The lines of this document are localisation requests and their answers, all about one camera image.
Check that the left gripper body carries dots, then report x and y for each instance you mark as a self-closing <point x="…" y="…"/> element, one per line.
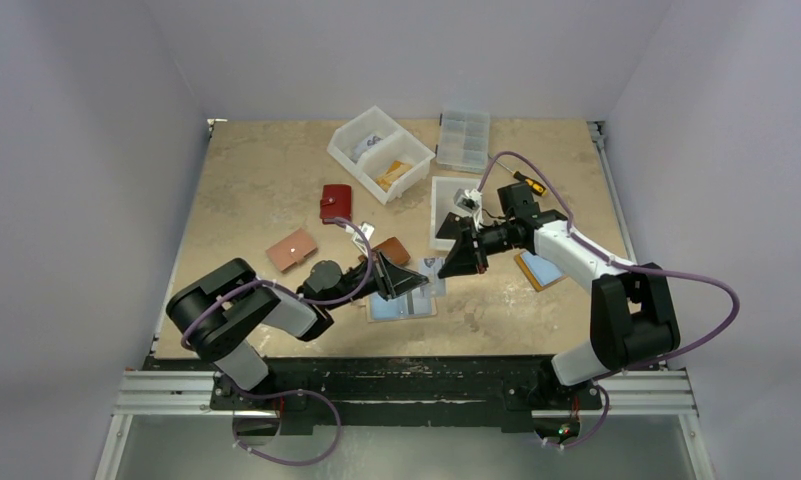
<point x="370" y="285"/>

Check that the tan card holder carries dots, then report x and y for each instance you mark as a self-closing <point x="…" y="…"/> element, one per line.
<point x="540" y="272"/>

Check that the pink card holder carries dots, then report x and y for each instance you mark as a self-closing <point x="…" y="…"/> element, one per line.
<point x="291" y="251"/>

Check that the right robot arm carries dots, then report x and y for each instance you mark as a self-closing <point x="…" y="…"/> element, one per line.
<point x="632" y="317"/>

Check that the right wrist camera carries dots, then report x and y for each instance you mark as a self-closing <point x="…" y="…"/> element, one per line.
<point x="468" y="200"/>

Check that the brown card holder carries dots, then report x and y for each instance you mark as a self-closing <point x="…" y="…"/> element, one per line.
<point x="394" y="251"/>

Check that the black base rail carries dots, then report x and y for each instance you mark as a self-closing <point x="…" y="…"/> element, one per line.
<point x="508" y="392"/>

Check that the red card holder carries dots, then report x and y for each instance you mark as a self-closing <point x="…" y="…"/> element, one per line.
<point x="335" y="202"/>

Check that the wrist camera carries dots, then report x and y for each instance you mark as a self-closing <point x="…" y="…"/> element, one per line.
<point x="367" y="231"/>
<point x="468" y="200"/>

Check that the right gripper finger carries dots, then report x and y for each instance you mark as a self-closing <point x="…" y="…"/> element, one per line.
<point x="466" y="257"/>
<point x="448" y="231"/>

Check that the white small bin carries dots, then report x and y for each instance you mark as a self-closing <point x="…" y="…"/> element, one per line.
<point x="443" y="189"/>

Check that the yellow black screwdriver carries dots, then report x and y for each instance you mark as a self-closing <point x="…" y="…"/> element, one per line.
<point x="536" y="186"/>

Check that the yellow item in bin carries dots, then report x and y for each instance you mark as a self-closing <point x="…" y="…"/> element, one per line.
<point x="394" y="172"/>

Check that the white divided bin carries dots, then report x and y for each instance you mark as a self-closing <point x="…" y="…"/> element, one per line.
<point x="397" y="144"/>

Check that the silver credit card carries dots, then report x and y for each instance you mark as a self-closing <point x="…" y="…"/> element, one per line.
<point x="435" y="286"/>
<point x="364" y="145"/>

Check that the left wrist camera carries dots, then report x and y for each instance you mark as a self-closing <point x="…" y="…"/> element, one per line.
<point x="367" y="231"/>

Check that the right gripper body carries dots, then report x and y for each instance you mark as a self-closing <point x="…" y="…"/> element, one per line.
<point x="475" y="245"/>

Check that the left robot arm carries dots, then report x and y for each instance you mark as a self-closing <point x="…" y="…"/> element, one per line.
<point x="218" y="312"/>

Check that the clear compartment organizer box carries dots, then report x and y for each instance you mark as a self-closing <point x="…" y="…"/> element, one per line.
<point x="463" y="143"/>

